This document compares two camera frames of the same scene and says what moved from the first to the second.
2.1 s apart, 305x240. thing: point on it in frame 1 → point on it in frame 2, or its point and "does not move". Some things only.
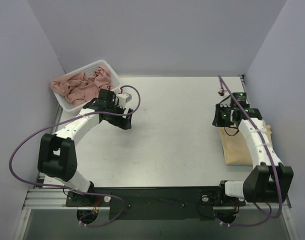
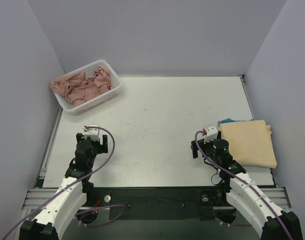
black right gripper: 219,116 → 195,147
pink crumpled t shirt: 78,89 does not move
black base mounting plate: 154,203 does not move
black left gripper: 116,116 → 104,144
